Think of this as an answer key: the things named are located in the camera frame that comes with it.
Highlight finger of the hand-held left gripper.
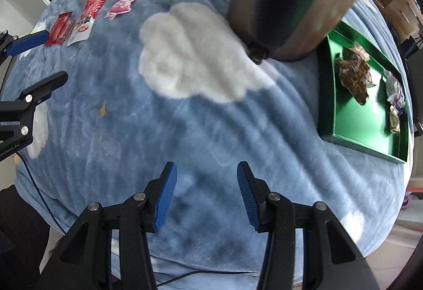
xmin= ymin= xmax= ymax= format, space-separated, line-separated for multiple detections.
xmin=0 ymin=30 xmax=50 ymax=61
xmin=0 ymin=71 xmax=69 ymax=145

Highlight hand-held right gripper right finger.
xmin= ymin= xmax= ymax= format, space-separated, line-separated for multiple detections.
xmin=237 ymin=161 xmax=380 ymax=290

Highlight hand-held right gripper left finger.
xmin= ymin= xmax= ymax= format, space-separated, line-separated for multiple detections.
xmin=36 ymin=161 xmax=178 ymax=290

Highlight thin red snack stick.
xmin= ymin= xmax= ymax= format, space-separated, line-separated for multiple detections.
xmin=59 ymin=20 xmax=75 ymax=44

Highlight red and white snack packet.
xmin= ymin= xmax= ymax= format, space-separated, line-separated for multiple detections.
xmin=67 ymin=0 xmax=111 ymax=47

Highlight green box tray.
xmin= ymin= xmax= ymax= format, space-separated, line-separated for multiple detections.
xmin=317 ymin=21 xmax=410 ymax=164

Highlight brown patterned snack packet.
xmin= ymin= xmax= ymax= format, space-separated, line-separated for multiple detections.
xmin=335 ymin=46 xmax=374 ymax=106

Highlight gold candy wrapper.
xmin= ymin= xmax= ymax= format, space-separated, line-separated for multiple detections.
xmin=389 ymin=105 xmax=401 ymax=135

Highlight blue and white snack packet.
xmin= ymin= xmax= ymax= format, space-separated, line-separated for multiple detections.
xmin=383 ymin=69 xmax=406 ymax=110

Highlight small pink candy packet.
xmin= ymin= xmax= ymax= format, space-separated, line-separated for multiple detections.
xmin=350 ymin=44 xmax=369 ymax=61

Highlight person's dark trousers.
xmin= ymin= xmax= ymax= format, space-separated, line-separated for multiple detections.
xmin=0 ymin=184 xmax=67 ymax=290

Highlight wooden dresser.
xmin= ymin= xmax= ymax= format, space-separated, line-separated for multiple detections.
xmin=373 ymin=0 xmax=423 ymax=43

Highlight blue cable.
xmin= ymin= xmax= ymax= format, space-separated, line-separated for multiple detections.
xmin=15 ymin=153 xmax=68 ymax=236

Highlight black cable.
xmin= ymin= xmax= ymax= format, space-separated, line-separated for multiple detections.
xmin=157 ymin=279 xmax=265 ymax=290

